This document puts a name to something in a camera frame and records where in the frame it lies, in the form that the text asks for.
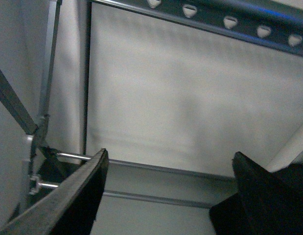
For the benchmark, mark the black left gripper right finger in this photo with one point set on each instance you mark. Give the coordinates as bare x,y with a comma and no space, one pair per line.
273,201

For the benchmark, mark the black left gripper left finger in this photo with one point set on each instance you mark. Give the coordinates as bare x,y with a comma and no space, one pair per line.
71,208

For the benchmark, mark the black printed t-shirt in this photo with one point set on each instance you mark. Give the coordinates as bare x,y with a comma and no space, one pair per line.
229,217

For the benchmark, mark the grey metal rack frame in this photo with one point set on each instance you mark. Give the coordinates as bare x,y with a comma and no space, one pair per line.
43,46

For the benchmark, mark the perforated metal top rail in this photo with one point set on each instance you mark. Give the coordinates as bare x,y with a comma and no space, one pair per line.
265,23

